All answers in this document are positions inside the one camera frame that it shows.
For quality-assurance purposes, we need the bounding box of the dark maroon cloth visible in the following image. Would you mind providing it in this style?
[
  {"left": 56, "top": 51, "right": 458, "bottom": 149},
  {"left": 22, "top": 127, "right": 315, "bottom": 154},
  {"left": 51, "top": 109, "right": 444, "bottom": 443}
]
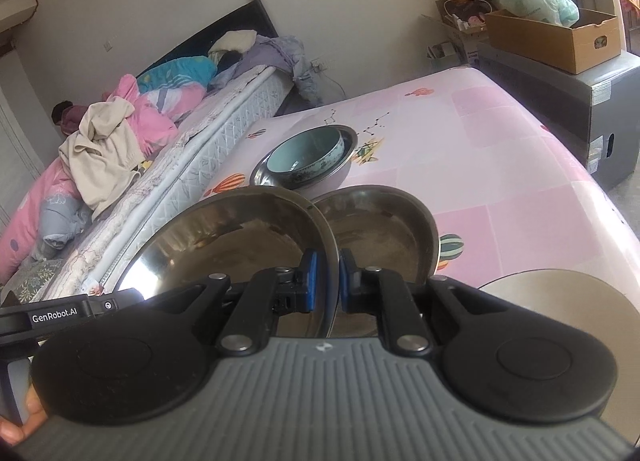
[{"left": 51, "top": 101, "right": 88, "bottom": 134}]

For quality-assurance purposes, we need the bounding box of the steel plate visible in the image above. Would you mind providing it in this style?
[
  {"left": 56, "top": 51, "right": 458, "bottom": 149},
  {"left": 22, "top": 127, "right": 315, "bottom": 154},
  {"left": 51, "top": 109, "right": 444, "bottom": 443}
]
[{"left": 477, "top": 269, "right": 637, "bottom": 324}]

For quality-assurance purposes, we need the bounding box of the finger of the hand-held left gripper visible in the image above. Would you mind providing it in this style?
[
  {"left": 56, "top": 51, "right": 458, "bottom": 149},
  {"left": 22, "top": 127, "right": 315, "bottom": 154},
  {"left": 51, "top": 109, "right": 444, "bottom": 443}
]
[{"left": 89, "top": 288, "right": 146, "bottom": 319}]

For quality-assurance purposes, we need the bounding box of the grey cloth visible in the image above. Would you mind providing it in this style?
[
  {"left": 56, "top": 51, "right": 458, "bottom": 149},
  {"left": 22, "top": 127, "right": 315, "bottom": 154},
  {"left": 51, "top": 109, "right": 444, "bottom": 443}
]
[{"left": 210, "top": 33, "right": 323, "bottom": 104}]

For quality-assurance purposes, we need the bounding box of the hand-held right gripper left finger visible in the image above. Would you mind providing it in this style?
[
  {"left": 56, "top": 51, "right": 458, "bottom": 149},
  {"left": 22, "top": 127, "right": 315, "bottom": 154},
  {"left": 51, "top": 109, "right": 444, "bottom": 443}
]
[{"left": 192, "top": 250, "right": 319, "bottom": 359}]

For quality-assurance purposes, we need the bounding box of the pink patchwork quilt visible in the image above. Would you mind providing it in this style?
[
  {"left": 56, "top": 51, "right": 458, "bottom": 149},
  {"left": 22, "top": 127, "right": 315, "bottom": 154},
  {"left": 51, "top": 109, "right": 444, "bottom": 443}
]
[{"left": 0, "top": 73, "right": 206, "bottom": 282}]

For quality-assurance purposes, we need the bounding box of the grey floral pillow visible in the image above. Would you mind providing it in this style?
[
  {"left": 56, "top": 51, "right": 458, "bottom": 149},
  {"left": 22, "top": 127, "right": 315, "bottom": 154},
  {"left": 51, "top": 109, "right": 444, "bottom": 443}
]
[{"left": 40, "top": 191, "right": 91, "bottom": 262}]

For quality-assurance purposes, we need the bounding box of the white wardrobe door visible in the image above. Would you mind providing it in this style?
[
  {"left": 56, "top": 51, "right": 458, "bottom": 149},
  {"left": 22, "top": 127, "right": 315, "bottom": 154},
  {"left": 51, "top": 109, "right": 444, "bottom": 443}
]
[{"left": 0, "top": 86, "right": 46, "bottom": 206}]

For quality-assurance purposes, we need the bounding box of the white quilted mattress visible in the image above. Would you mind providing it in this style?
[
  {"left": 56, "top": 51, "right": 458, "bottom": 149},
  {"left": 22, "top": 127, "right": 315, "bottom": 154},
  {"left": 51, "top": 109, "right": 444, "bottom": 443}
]
[{"left": 30, "top": 66, "right": 293, "bottom": 302}]

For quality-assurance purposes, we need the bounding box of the black bed frame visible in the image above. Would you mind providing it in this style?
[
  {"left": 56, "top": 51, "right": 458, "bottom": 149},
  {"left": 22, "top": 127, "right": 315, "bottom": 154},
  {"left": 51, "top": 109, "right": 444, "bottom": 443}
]
[{"left": 137, "top": 0, "right": 281, "bottom": 79}]

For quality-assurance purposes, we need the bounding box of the white cardboard box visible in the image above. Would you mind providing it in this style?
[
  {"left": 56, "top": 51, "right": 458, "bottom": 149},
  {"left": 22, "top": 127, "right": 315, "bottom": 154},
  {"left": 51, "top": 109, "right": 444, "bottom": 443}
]
[{"left": 422, "top": 13, "right": 488, "bottom": 66}]

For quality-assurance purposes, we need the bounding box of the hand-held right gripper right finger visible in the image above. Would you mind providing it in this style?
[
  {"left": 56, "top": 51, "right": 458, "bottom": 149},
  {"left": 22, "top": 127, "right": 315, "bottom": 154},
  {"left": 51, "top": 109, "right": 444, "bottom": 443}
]
[{"left": 338, "top": 248, "right": 476, "bottom": 357}]

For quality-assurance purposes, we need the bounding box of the blue floral quilt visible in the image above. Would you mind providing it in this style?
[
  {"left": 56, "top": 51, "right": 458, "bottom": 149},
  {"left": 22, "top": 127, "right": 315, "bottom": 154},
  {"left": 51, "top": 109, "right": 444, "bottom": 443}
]
[{"left": 137, "top": 56, "right": 218, "bottom": 94}]

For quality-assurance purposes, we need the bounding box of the pink printed tablecloth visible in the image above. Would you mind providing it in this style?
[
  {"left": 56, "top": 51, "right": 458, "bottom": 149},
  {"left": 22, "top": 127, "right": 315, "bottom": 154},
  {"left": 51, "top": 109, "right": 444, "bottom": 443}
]
[{"left": 200, "top": 66, "right": 640, "bottom": 292}]

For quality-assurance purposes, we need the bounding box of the large grey box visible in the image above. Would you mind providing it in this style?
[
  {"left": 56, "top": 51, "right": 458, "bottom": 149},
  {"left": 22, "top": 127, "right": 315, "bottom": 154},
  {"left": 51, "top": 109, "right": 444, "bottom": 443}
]
[{"left": 475, "top": 41, "right": 640, "bottom": 189}]

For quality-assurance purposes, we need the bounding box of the pale green plastic bag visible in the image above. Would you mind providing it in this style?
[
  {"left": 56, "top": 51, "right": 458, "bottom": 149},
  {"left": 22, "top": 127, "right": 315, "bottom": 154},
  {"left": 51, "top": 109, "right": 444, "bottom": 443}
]
[{"left": 500, "top": 0, "right": 581, "bottom": 26}]

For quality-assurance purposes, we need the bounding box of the brown cardboard box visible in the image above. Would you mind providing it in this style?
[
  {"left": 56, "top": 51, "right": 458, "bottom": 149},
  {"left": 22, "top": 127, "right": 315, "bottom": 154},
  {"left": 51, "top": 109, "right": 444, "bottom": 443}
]
[{"left": 485, "top": 8, "right": 621, "bottom": 75}]

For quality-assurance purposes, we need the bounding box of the beige garment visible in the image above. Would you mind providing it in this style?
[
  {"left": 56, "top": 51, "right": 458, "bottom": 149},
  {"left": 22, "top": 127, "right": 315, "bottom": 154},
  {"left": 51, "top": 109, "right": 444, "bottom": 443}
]
[{"left": 59, "top": 97, "right": 146, "bottom": 222}]

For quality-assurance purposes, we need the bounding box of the cream pillow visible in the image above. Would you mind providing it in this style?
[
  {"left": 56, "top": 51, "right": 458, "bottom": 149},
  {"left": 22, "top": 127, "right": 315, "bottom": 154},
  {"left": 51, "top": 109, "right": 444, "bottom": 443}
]
[{"left": 209, "top": 31, "right": 257, "bottom": 56}]

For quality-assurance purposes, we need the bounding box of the green leaf print pillow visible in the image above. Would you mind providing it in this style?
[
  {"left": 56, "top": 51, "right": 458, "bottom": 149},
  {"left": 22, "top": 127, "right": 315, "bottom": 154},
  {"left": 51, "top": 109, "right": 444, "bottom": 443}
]
[{"left": 0, "top": 258, "right": 68, "bottom": 302}]

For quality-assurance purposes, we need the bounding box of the person's left hand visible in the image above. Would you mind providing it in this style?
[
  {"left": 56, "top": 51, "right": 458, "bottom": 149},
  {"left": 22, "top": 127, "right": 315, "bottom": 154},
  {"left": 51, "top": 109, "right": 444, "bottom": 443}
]
[{"left": 0, "top": 381, "right": 48, "bottom": 446}]

